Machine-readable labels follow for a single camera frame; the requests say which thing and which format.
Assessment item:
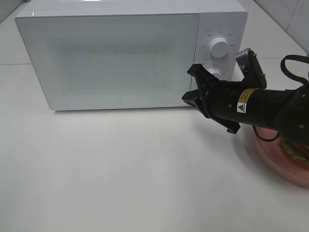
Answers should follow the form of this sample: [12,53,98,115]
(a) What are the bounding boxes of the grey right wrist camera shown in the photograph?
[235,48,267,89]

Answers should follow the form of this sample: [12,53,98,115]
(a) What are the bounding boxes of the white upper microwave knob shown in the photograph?
[209,36,229,58]

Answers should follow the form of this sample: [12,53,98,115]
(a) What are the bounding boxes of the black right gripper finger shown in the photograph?
[187,64,219,89]
[182,89,210,118]

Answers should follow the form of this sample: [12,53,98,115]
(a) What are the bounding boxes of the white microwave knob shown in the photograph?
[208,68,223,80]
[209,36,229,58]

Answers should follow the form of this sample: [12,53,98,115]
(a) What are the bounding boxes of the pink speckled plate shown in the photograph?
[255,127,309,188]

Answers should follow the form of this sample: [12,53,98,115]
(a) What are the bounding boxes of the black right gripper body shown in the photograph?
[202,78,241,134]

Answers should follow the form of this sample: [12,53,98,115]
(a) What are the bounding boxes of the burger with lettuce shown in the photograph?
[279,136,309,170]

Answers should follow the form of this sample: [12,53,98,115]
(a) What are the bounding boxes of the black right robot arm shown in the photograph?
[182,64,309,146]

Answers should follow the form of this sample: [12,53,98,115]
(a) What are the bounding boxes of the white microwave oven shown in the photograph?
[14,0,249,113]

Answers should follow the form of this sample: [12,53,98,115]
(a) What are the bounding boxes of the white microwave door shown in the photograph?
[15,14,198,110]

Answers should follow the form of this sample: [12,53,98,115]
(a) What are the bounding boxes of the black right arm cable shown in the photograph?
[252,54,309,143]

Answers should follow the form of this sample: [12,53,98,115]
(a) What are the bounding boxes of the white lower microwave knob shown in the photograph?
[208,68,223,80]

